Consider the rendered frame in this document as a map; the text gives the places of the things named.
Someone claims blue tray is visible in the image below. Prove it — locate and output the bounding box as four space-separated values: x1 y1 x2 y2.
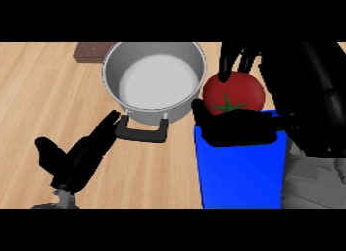
193 109 290 210

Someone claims dark brown block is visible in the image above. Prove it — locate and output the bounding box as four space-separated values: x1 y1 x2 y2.
73 42 117 64

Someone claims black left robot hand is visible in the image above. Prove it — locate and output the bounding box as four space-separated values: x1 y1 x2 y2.
35 109 122 194

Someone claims red tomato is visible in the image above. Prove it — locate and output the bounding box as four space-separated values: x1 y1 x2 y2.
202 70 268 116

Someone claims grey pot with black handle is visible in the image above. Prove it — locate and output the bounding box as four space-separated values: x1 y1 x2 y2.
101 42 209 144

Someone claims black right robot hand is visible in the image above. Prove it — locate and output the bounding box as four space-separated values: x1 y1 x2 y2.
191 42 346 159

